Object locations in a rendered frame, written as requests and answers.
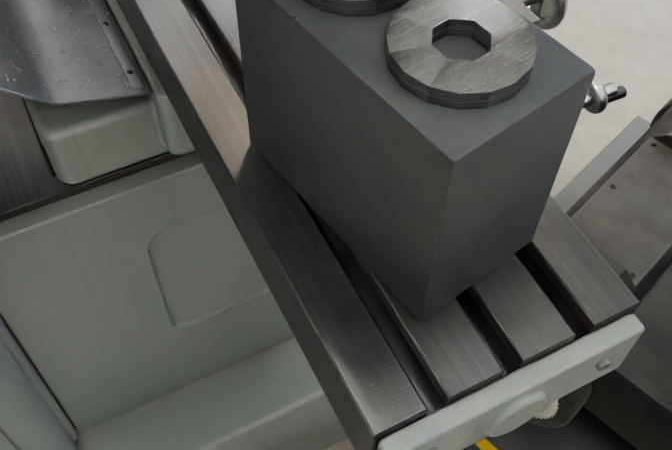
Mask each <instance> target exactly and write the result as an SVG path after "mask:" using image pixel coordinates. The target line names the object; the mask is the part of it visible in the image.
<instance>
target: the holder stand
mask: <svg viewBox="0 0 672 450"><path fill-rule="evenodd" d="M235 3H236V12H237V22H238V31H239V41H240V50H241V59H242V69H243V78H244V88H245V97H246V106H247V116H248V125H249V135H250V142H251V144H252V145H253V146H254V147H255V148H256V149H257V150H258V151H259V152H260V153H261V154H262V155H263V156H264V157H265V158H266V159H267V161H268V162H269V163H270V164H271V165H272V166H273V167H274V168H275V169H276V170H277V171H278V172H279V173H280V174H281V175H282V176H283V177H284V179H285V180H286V181H287V182H288V183H289V184H290V185H291V186H292V187H293V188H294V189H295V190H296V191H297V192H298V193H299V194H300V195H301V197H302V198H303V199H304V200H305V201H306V202H307V203H308V204H309V205H310V206H311V207H312V208H313V209H314V210H315V211H316V212H317V213H318V214H319V216H320V217H321V218H322V219H323V220H324V221H325V222H326V223H327V224H328V225H329V226H330V227H331V228H332V229H333V230H334V231H335V232H336V234H337V235H338V236H339V237H340V238H341V239H342V240H343V241H344V242H345V243H346V244H347V245H348V246H349V247H350V248H351V249H352V250H353V252H354V253H355V254H356V255H357V256H358V257H359V258H360V259H361V260H362V261H363V262H364V263H365V264H366V265H367V266H368V267H369V268H370V270H371V271H372V272H373V273H374V274H375V275H376V276H377V277H378V278H379V279H380V280H381V281H382V282H383V283H384V284H385V285H386V286H387V288H388V289H389V290H390V291H391V292H392V293H393V294H394V295H395V296H396V297H397V298H398V299H399V300H400V301H401V302H402V303H403V304H404V306H405V307H406V308H407V309H408V310H409V311H410V312H411V313H412V314H413V315H414V316H415V317H416V318H417V319H418V320H419V321H423V320H425V319H426V318H428V317H429V316H430V315H432V314H433V313H434V312H436V311H437V310H439V309H440V308H441V307H443V306H444V305H445V304H447V303H448V302H449V301H451V300H452V299H453V298H455V297H456V296H458V295H459V294H460V293H462V292H463V291H464V290H466V289H467V288H468V287H470V286H471V285H473V284H474V283H475V282H477V281H478V280H479V279H481V278H482V277H483V276H485V275H486V274H487V273H489V272H490V271H492V270H493V269H494V268H496V267H497V266H498V265H500V264H501V263H502V262H504V261H505V260H507V259H508V258H509V257H511V256H512V255H513V254H515V253H516V252H517V251H519V250H520V249H521V248H523V247H524V246H526V245H527V244H528V243H530V242H531V241H532V239H533V237H534V234H535V231H536V229H537V226H538V224H539V221H540V218H541V216H542V213H543V210H544V208H545V205H546V203H547V200H548V197H549V195H550V192H551V189H552V187H553V184H554V181H555V179H556V176H557V174H558V171H559V168H560V166H561V163H562V160H563V158H564V155H565V152H566V150H567V147H568V145H569V142H570V139H571V137H572V134H573V131H574V129H575V126H576V123H577V121H578V118H579V116H580V113H581V110H582V108H583V105H584V102H585V100H586V97H587V94H588V92H589V89H590V87H591V84H592V81H593V79H594V76H595V69H594V68H593V67H592V66H591V65H590V64H588V63H587V62H585V61H584V60H583V59H581V58H580V57H579V56H577V55H576V54H574V53H573V52H572V51H570V50H569V49H568V48H566V47H565V46H564V45H562V44H561V43H559V42H558V41H557V40H555V39H554V38H553V37H551V36H550V35H549V34H547V33H546V32H544V31H543V30H542V29H540V28H539V27H538V26H536V25H535V24H533V23H532V22H531V21H529V20H528V19H527V18H525V17H524V16H523V15H521V14H520V13H518V12H517V11H516V10H515V9H514V8H512V7H510V6H509V5H508V4H506V3H505V2H503V1H502V0H235Z"/></svg>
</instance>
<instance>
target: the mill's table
mask: <svg viewBox="0 0 672 450"><path fill-rule="evenodd" d="M116 1H117V3H118V4H119V6H120V8H121V10H122V12H123V14H124V16H125V18H126V20H127V21H128V23H129V25H130V27H131V29H132V31H133V33H134V35H135V36H136V38H137V40H138V42H139V44H140V46H141V48H142V50H143V52H144V53H145V55H146V57H147V59H148V61H149V63H150V65H151V67H152V69H153V70H154V72H155V74H156V76H157V78H158V80H159V82H160V84H161V86H162V87H163V89H164V91H165V93H166V95H167V97H168V99H169V101H170V103H171V104H172V106H173V108H174V110H175V112H176V114H177V116H178V118H179V120H180V121H181V123H182V125H183V127H184V129H185V131H186V133H187V135H188V136H189V138H190V140H191V142H192V144H193V146H194V148H195V150H196V152H197V153H198V155H199V157H200V159H201V161H202V163H203V165H204V167H205V169H206V170H207V172H208V174H209V176H210V178H211V180H212V182H213V184H214V186H215V187H216V189H217V191H218V193H219V195H220V197H221V199H222V201H223V203H224V204H225V206H226V208H227V210H228V212H229V214H230V216H231V218H232V220H233V221H234V223H235V225H236V227H237V229H238V231H239V233H240V235H241V236H242V238H243V240H244V242H245V244H246V246H247V248H248V250H249V252H250V253H251V255H252V257H253V259H254V261H255V263H256V265H257V267H258V269H259V270H260V272H261V274H262V276H263V278H264V280H265V282H266V284H267V286H268V287H269V289H270V291H271V293H272V295H273V297H274V299H275V301H276V303H277V304H278V306H279V308H280V310H281V312H282V314H283V316H284V318H285V320H286V321H287V323H288V325H289V327H290V329H291V331H292V333H293V335H294V336H295V338H296V340H297V342H298V344H299V346H300V348H301V350H302V352H303V353H304V355H305V357H306V359H307V361H308V363H309V365H310V367H311V369H312V370H313V372H314V374H315V376H316V378H317V380H318V382H319V384H320V386H321V387H322V389H323V391H324V393H325V395H326V397H327V399H328V401H329V403H330V404H331V406H332V408H333V410H334V412H335V414H336V416H337V418H338V420H339V421H340V423H341V425H342V427H343V429H344V431H345V433H346V435H347V436H348V438H349V440H350V442H351V444H352V446H353V448H354V450H464V449H465V448H467V447H469V446H471V445H473V444H475V443H477V442H479V441H481V440H483V439H485V438H487V437H489V436H490V437H497V436H501V435H504V434H506V433H508V432H510V431H512V430H514V429H516V428H518V427H519V426H521V425H523V424H524V423H526V422H527V421H528V420H530V419H531V418H532V417H534V416H535V415H536V414H537V413H538V412H539V411H540V410H541V409H542V408H543V407H544V406H546V405H548V404H550V403H552V402H554V401H555V400H557V399H559V398H561V397H563V396H565V395H567V394H569V393H571V392H573V391H574V390H576V389H578V388H580V387H582V386H584V385H586V384H588V383H590V382H592V381H593V380H595V379H597V378H599V377H601V376H603V375H605V374H607V373H609V372H611V371H612V370H614V369H616V368H618V367H619V366H620V364H621V363H622V361H623V360H624V359H625V357H626V356H627V354H628V353H629V351H630V350H631V348H632V347H633V346H634V344H635V343H636V341H637V340H638V338H639V337H640V335H641V334H642V333H643V331H644V326H643V324H642V323H641V322H640V321H639V319H638V318H637V317H636V316H635V315H634V314H633V313H634V311H635V310H636V308H637V306H638V305H639V303H640V302H639V300H638V299H637V298H636V297H635V296H634V294H633V293H632V292H631V291H630V290H629V288H628V287H627V286H626V285H625V284H624V282H623V281H622V280H621V279H620V278H619V276H618V275H617V274H616V273H615V272H614V270H613V269H612V268H611V267H610V265H609V264H608V263H607V262H606V261H605V259H604V258H603V257H602V256H601V255H600V253H599V252H598V251H597V250H596V249H595V247H594V246H593V245H592V244H591V243H590V241H589V240H588V239H587V238H586V237H585V235H584V234H583V233H582V232H581V231H580V229H579V228H578V227H577V226H576V225H575V223H574V222H573V221H572V220H571V219H570V217H569V216H568V215H567V214H566V213H565V211H564V210H563V209H562V208H561V207H560V205H559V204H558V203H557V202H556V201H555V199H554V198H553V197H552V196H551V195H549V197H548V200H547V203H546V205H545V208H544V210H543V213H542V216H541V218H540V221H539V224H538V226H537V229H536V231H535V234H534V237H533V239H532V241H531V242H530V243H528V244H527V245H526V246H524V247H523V248H521V249H520V250H519V251H517V252H516V253H515V254H513V255H512V256H511V257H509V258H508V259H507V260H505V261H504V262H502V263H501V264H500V265H498V266H497V267H496V268H494V269H493V270H492V271H490V272H489V273H487V274H486V275H485V276H483V277H482V278H481V279H479V280H478V281H477V282H475V283H474V284H473V285H471V286H470V287H468V288H467V289H466V290H464V291H463V292H462V293H460V294H459V295H458V296H456V297H455V298H453V299H452V300H451V301H449V302H448V303H447V304H445V305H444V306H443V307H441V308H440V309H439V310H437V311H436V312H434V313H433V314H432V315H430V316H429V317H428V318H426V319H425V320H423V321H419V320H418V319H417V318H416V317H415V316H414V315H413V314H412V313H411V312H410V311H409V310H408V309H407V308H406V307H405V306H404V304H403V303H402V302H401V301H400V300H399V299H398V298H397V297H396V296H395V295H394V294H393V293H392V292H391V291H390V290H389V289H388V288H387V286H386V285H385V284H384V283H383V282H382V281H381V280H380V279H379V278H378V277H377V276H376V275H375V274H374V273H373V272H372V271H371V270H370V268H369V267H368V266H367V265H366V264H365V263H364V262H363V261H362V260H361V259H360V258H359V257H358V256H357V255H356V254H355V253H354V252H353V250H352V249H351V248H350V247H349V246H348V245H347V244H346V243H345V242H344V241H343V240H342V239H341V238H340V237H339V236H338V235H337V234H336V232H335V231H334V230H333V229H332V228H331V227H330V226H329V225H328V224H327V223H326V222H325V221H324V220H323V219H322V218H321V217H320V216H319V214H318V213H317V212H316V211H315V210H314V209H313V208H312V207H311V206H310V205H309V204H308V203H307V202H306V201H305V200H304V199H303V198H302V197H301V195H300V194H299V193H298V192H297V191H296V190H295V189H294V188H293V187H292V186H291V185H290V184H289V183H288V182H287V181H286V180H285V179H284V177H283V176H282V175H281V174H280V173H279V172H278V171H277V170H276V169H275V168H274V167H273V166H272V165H271V164H270V163H269V162H268V161H267V159H266V158H265V157H264V156H263V155H262V154H261V153H260V152H259V151H258V150H257V149H256V148H255V147H254V146H253V145H252V144H251V142H250V135H249V125H248V116H247V106H246V97H245V88H244V78H243V69H242V59H241V50H240V41H239V31H238V22H237V12H236V3H235V0H116Z"/></svg>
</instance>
